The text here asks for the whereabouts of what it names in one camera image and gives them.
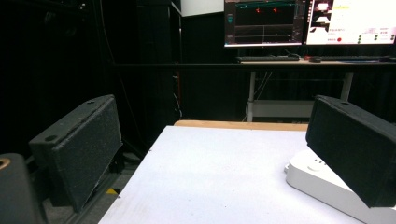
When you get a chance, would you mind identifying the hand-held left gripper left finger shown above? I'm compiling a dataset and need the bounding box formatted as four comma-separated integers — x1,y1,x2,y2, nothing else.
28,94,123,213

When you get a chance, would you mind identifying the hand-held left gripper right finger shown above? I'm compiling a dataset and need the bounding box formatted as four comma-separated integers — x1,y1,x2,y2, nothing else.
305,94,396,209

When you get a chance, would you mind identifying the white power strip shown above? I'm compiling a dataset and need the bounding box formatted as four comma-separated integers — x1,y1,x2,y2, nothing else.
283,148,396,224

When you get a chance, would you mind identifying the wooden desk with white legs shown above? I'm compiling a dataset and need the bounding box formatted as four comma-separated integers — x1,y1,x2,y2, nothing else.
240,57,396,123

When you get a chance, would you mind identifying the dark server rack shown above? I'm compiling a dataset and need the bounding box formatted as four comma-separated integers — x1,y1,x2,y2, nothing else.
135,0,183,138

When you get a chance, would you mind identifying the black keyboard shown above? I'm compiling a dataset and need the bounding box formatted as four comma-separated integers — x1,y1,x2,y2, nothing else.
234,55,301,62

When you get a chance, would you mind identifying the monitor with white screen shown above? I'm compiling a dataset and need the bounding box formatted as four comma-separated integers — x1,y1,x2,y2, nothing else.
304,0,396,47

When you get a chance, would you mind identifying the monitor with dark screen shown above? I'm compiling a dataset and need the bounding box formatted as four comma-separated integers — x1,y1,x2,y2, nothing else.
223,0,307,49

